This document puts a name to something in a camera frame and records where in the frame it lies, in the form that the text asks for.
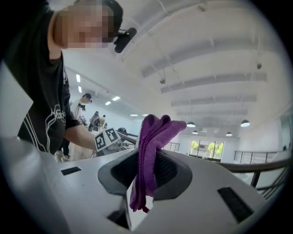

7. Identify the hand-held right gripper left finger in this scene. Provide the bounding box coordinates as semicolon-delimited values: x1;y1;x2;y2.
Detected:
49;148;140;234

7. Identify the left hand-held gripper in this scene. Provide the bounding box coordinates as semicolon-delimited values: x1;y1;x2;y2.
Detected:
94;127;129;157

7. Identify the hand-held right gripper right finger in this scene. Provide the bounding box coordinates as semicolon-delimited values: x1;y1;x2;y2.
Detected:
134;149;268;234

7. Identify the purple cloth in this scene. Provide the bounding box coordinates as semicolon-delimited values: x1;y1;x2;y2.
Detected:
129;113;188;213

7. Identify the person's left forearm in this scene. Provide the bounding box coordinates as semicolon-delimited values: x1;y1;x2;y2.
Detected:
63;124;98;151

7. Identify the large glass window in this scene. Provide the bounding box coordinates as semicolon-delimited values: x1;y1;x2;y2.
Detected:
190;139;225;160

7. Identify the person's black t-shirt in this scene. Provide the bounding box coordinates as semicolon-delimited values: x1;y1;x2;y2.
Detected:
4;0;81;155

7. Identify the dark metal railing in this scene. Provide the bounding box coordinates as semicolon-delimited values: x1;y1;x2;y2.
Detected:
215;157;293;202

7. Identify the distant black railing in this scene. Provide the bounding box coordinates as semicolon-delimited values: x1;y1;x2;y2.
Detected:
234;150;278;165

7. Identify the person's head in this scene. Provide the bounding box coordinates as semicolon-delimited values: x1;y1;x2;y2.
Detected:
47;0;124;50

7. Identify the black head-mounted camera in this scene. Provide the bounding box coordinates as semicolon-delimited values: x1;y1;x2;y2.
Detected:
114;27;138;54

